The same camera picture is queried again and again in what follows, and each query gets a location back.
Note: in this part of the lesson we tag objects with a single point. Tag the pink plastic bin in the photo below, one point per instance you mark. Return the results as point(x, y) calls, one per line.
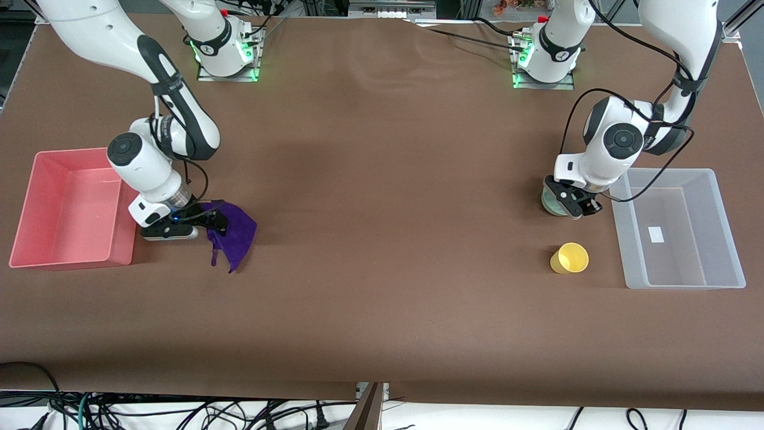
point(65, 221)

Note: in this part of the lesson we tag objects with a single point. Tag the grey aluminium profile post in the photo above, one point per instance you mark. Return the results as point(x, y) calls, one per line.
point(367, 412)

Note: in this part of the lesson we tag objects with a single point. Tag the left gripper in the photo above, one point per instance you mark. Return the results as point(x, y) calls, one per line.
point(592, 205)

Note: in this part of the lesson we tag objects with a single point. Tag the aluminium corner bracket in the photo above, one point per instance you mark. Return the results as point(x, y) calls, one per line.
point(733, 31)

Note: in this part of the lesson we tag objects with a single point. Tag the yellow plastic cup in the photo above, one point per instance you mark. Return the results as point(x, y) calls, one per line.
point(572, 258)

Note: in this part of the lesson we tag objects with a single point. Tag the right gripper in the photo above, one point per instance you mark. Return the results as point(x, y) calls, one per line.
point(199, 213)

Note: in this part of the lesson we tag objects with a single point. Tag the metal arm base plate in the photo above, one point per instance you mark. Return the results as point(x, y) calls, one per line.
point(206, 73)
point(522, 82)

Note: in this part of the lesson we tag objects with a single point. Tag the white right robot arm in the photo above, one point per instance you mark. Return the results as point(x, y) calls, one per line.
point(89, 30)

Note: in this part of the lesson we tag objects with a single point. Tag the green bowl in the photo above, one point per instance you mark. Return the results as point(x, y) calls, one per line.
point(550, 203)

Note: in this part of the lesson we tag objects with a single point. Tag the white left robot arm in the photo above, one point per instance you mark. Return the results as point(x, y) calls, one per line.
point(680, 24)

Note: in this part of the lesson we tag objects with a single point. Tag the purple cloth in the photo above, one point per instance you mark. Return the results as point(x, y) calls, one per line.
point(239, 239)

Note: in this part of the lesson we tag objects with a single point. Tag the translucent plastic bin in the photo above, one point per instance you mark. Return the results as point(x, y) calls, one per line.
point(686, 263)

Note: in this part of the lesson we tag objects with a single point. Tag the white paper label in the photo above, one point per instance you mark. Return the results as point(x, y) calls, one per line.
point(656, 235)

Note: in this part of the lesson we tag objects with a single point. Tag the grey power strip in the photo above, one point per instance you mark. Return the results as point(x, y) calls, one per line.
point(388, 11)

